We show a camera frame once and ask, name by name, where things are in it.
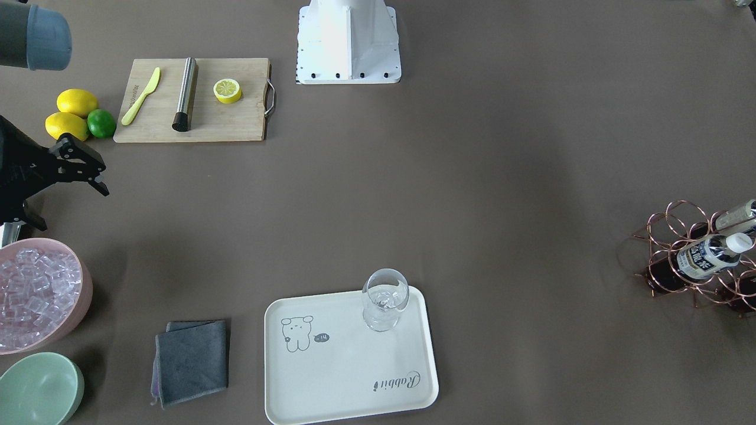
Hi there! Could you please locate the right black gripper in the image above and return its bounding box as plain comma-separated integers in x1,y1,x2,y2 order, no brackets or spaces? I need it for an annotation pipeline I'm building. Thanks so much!
1,117,110,231

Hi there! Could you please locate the copper wire bottle basket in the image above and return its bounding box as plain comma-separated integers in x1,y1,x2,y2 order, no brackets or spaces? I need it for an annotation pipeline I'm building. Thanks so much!
631,199,755,318

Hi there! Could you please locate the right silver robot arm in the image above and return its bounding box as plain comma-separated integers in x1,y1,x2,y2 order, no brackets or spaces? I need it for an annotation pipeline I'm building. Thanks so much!
1,1,110,231

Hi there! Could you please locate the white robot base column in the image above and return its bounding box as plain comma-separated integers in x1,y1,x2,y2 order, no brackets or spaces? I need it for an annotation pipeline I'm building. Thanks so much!
295,1,402,84

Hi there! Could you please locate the tea bottle white cap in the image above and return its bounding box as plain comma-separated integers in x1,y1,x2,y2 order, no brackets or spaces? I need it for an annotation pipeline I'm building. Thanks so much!
642,233,754,293

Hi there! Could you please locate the green lime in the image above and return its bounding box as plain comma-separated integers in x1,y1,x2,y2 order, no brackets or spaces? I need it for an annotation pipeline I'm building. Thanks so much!
86,109,117,138

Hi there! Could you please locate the yellow lemon near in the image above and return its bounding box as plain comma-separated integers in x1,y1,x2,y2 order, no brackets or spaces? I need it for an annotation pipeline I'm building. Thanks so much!
45,112,91,142

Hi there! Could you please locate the yellow lemon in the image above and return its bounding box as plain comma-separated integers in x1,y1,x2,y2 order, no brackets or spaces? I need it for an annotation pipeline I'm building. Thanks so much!
45,112,91,142
56,89,99,119

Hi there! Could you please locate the yellow lemon far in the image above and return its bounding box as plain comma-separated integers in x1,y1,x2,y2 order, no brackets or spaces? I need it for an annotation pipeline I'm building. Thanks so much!
56,89,99,119

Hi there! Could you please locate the steel ice scoop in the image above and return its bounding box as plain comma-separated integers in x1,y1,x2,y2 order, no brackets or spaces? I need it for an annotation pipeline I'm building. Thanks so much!
1,221,25,248

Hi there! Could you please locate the steel muddler black tip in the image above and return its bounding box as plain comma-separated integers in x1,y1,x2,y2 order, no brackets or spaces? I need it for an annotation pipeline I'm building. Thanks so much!
172,57,198,132

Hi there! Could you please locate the pink bowl of ice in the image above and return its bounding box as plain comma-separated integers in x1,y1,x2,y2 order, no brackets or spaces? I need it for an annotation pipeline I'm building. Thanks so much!
1,238,93,355

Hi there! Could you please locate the yellow plastic knife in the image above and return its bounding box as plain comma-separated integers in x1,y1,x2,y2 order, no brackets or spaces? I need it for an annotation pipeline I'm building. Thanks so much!
120,67,161,126

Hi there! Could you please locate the bamboo cutting board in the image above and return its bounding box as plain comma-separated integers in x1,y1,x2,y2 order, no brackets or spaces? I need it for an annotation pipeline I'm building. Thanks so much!
113,57,275,143

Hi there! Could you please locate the half lemon slice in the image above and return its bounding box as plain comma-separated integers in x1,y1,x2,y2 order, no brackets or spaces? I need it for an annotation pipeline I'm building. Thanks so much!
213,78,242,104

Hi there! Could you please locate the grey folded cloth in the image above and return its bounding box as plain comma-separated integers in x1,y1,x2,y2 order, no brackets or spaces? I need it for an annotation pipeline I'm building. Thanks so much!
151,320,229,408

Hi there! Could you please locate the green empty bowl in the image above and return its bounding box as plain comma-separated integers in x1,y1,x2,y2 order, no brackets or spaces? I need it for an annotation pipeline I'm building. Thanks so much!
1,352,84,424

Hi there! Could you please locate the white rabbit tray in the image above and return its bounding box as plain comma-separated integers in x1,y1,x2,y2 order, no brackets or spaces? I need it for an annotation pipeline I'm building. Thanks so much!
264,287,439,424

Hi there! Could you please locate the clear wine glass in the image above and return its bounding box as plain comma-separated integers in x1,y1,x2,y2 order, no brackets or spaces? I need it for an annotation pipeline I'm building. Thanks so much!
361,268,410,332

